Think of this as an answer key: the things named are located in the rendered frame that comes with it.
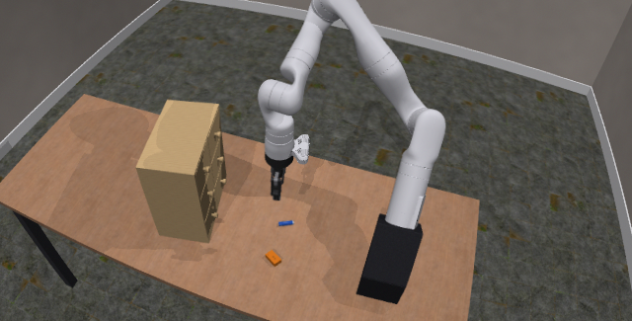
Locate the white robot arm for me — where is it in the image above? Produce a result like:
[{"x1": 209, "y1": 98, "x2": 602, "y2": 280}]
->
[{"x1": 258, "y1": 0, "x2": 445, "y2": 229}]

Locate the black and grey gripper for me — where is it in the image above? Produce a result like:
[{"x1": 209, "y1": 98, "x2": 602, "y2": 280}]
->
[{"x1": 265, "y1": 152, "x2": 293, "y2": 201}]

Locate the orange nine-volt battery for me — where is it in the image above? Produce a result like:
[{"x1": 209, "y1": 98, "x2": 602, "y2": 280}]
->
[{"x1": 266, "y1": 250, "x2": 281, "y2": 266}]

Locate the tan wooden chest of drawers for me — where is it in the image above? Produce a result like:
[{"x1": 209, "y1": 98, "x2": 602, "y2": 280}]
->
[{"x1": 135, "y1": 100, "x2": 219, "y2": 243}]

